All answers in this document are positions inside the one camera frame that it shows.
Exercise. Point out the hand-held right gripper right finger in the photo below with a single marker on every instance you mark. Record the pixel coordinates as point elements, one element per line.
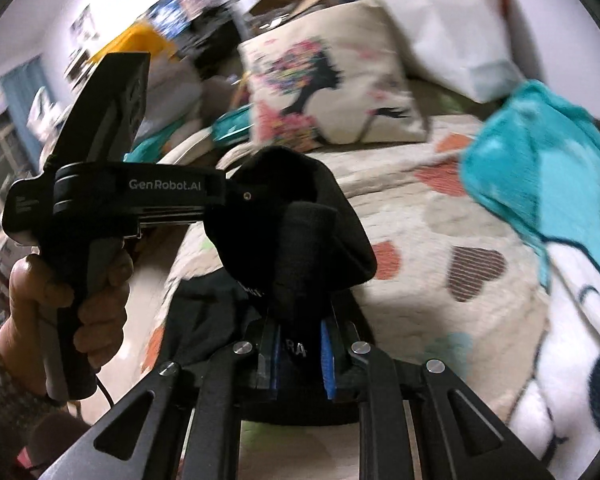
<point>326,365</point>

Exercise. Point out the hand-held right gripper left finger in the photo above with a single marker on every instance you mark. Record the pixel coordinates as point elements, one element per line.
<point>276,360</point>

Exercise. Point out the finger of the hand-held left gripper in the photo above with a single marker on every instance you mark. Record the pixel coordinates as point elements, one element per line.
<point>237,192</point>

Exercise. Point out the black pants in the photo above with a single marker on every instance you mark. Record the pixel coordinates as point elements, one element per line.
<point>305,200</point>

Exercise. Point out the person's left forearm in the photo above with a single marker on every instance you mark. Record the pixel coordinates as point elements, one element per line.
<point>5,410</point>

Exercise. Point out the person's left hand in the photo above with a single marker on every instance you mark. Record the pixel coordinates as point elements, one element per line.
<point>107,300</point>

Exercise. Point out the teal packet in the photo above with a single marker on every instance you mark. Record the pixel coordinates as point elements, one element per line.
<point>230,127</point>

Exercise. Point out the white plastic bag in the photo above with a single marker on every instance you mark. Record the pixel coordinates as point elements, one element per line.
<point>175,95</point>

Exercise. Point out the window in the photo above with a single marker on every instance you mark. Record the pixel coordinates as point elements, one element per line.
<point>0,160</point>

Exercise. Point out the blue curtain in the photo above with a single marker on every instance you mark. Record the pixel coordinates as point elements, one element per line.
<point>27,90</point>

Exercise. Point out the yellow bag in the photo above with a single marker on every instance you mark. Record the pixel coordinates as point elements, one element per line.
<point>135,40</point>

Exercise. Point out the heart patterned quilted bedspread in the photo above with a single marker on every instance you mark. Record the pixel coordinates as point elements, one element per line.
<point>430,260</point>

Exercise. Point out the flower print pillow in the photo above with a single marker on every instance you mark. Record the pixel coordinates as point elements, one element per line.
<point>330,75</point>

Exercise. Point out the dark red cloth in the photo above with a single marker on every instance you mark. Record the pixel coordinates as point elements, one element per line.
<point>50,440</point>

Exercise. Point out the teal and white fleece blanket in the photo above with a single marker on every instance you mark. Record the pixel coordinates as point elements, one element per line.
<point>540,170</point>

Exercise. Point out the wall picture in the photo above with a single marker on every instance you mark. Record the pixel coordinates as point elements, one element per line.
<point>82,22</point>

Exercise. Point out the wall poster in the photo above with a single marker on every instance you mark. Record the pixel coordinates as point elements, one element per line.
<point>200,0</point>

